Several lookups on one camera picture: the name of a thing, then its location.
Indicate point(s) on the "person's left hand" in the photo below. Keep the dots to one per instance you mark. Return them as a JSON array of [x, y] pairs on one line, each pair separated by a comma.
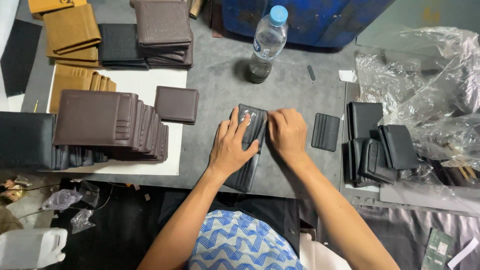
[[227, 150]]

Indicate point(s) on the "person's right hand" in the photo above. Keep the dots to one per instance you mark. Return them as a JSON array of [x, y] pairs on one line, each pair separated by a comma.
[[290, 135]]

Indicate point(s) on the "black leather wallet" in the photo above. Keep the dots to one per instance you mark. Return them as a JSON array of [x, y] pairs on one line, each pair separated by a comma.
[[245, 174]]

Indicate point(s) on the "black card slot insert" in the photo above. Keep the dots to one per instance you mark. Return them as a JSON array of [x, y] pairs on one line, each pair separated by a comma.
[[325, 132]]

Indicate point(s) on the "small black strip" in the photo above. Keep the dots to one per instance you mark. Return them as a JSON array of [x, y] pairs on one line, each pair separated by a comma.
[[311, 72]]

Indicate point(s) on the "black folded wallet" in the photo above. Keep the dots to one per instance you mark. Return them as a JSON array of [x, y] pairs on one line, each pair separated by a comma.
[[377, 161], [351, 161], [401, 148], [365, 118]]

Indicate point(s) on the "single brown folded wallet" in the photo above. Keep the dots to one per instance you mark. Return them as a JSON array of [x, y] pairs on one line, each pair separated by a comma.
[[176, 105]]

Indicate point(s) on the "white paper scrap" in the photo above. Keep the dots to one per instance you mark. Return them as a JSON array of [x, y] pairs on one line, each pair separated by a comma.
[[347, 75]]

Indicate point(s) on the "blue white patterned shirt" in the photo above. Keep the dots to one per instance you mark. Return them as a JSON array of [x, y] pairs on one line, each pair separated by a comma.
[[240, 243]]

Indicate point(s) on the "clear plastic water bottle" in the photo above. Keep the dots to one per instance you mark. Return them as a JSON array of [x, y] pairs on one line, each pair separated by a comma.
[[267, 43]]

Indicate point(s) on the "white board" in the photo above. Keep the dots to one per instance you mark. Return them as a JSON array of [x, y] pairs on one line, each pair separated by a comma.
[[150, 78]]

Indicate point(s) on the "blue plastic drum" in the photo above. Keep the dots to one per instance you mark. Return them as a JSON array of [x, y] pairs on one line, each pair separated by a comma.
[[307, 18]]

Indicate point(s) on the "row of brown open wallets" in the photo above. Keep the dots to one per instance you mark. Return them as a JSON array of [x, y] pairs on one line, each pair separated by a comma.
[[93, 120]]

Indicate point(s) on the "stack of brown wallets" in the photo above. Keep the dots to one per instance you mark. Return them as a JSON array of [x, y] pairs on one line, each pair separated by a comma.
[[163, 26]]

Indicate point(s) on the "heap of clear plastic bags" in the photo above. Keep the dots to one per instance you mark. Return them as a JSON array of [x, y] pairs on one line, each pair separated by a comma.
[[431, 93]]

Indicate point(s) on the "stack of black wallets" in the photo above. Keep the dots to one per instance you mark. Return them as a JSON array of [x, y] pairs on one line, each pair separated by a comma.
[[118, 45]]

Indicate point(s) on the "crumpled clear plastic bag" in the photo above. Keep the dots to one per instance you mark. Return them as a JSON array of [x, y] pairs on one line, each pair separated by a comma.
[[81, 220], [62, 198]]

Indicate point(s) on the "row of tan open wallets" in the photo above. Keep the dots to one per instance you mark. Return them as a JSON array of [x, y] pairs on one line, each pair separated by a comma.
[[71, 80]]

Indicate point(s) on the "green card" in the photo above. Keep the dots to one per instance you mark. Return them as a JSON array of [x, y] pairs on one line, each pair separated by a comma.
[[437, 249]]

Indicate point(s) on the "stack of tan wallets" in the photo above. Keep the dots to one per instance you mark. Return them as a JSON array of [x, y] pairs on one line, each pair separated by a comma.
[[71, 32], [47, 5]]

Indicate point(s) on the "yellow pencil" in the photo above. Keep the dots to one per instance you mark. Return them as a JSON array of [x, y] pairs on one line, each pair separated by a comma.
[[35, 106]]

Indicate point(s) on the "row of black open wallets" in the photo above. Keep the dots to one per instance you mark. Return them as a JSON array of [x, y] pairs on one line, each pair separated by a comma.
[[26, 140]]

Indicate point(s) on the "white paper slip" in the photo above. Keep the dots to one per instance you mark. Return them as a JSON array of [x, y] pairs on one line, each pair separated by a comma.
[[464, 253]]

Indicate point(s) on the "white plastic jug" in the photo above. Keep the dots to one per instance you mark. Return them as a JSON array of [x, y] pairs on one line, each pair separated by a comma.
[[30, 247]]

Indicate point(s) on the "black mat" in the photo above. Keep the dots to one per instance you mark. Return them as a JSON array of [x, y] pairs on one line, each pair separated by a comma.
[[18, 56]]

